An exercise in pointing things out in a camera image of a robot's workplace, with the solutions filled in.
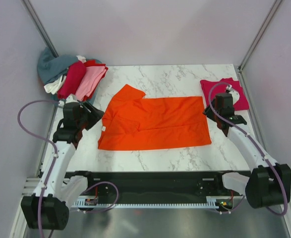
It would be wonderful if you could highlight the crimson t shirt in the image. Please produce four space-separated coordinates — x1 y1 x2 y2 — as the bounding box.
58 61 86 99

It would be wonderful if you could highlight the right aluminium frame post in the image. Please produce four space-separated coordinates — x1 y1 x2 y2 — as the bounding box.
235 0 284 74

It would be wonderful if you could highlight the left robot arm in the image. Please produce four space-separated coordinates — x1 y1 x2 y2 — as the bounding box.
21 101 104 231

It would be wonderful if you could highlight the teal laundry basket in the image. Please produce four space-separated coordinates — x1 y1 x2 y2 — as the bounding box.
50 88 98 104

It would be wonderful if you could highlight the left aluminium frame post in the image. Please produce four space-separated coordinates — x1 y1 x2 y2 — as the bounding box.
21 0 58 57

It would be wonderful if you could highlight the magenta t shirt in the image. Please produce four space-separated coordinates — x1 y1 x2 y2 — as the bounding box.
200 77 249 112

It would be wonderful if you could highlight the orange t shirt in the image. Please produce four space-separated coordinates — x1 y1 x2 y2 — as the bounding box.
98 85 211 151

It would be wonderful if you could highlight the pink t shirt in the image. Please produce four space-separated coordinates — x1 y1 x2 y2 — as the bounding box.
75 66 107 101

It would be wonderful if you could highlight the grey-teal t shirt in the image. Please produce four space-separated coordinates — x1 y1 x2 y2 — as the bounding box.
37 47 78 85

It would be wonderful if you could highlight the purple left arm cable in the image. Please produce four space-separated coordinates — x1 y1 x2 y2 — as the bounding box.
17 99 118 238

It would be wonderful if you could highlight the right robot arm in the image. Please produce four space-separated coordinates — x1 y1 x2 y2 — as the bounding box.
203 92 291 215

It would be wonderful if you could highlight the white slotted cable duct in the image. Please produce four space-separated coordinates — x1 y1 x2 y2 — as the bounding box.
72 196 219 209

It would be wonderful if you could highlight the aluminium frame post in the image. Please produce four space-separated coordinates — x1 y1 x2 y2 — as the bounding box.
21 0 58 57
235 0 284 74

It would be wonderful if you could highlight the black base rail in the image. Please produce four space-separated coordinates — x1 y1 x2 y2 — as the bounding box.
65 171 238 204

